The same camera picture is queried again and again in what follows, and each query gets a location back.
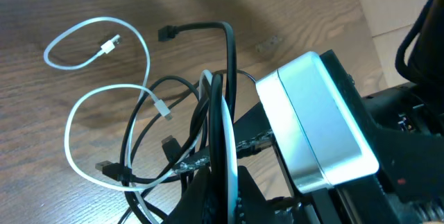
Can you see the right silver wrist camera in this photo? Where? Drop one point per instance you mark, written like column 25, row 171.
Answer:
column 318, row 141

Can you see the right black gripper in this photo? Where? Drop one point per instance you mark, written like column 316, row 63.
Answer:
column 404, row 128

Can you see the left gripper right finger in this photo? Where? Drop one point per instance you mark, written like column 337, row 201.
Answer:
column 252, row 207

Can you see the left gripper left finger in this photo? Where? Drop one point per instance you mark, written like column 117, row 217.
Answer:
column 194, row 206

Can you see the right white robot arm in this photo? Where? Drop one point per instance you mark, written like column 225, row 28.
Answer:
column 419, row 60

